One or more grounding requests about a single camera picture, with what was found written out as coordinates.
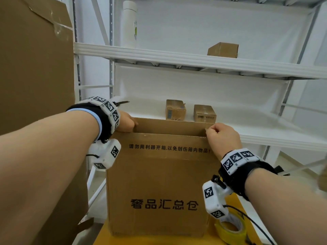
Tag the person's left hand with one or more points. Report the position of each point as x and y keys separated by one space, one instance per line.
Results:
x=125 y=123

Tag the person's right hand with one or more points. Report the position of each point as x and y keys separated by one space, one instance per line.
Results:
x=226 y=141

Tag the person's left fingers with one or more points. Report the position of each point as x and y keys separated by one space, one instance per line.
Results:
x=134 y=123

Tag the person's right fingers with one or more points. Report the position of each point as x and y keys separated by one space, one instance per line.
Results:
x=212 y=130

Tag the printed cardboard box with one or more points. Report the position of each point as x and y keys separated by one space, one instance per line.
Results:
x=158 y=183

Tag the person's left forearm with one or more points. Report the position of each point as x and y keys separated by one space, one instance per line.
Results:
x=46 y=163

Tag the person's right forearm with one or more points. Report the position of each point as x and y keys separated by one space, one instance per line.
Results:
x=286 y=209

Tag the small white-label cardboard box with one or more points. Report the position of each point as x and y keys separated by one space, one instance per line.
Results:
x=204 y=114

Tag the dark metal tool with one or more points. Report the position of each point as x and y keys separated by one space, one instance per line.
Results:
x=124 y=102

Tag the black left wristband with markers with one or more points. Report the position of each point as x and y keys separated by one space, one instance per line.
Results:
x=104 y=117

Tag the black wristband with markers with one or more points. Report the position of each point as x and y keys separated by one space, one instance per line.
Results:
x=104 y=117
x=245 y=170

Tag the small barcode cardboard box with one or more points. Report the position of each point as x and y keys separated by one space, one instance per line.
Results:
x=175 y=110

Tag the black right wristband with markers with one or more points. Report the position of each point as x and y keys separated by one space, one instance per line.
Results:
x=245 y=170

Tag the white metal shelf rack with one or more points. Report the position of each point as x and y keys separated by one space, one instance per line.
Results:
x=194 y=61

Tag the small plain cardboard box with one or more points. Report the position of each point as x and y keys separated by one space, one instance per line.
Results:
x=223 y=50

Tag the white bottle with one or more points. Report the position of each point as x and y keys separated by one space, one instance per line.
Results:
x=130 y=22

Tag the yellowish packing tape roll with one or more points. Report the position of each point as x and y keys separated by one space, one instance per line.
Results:
x=231 y=232

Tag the large plain cardboard box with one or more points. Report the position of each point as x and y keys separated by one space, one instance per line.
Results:
x=33 y=73

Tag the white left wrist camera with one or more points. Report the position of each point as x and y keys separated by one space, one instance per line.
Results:
x=106 y=154

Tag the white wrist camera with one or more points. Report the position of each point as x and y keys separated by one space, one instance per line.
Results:
x=106 y=154
x=214 y=199

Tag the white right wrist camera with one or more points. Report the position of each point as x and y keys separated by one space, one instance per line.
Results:
x=214 y=199

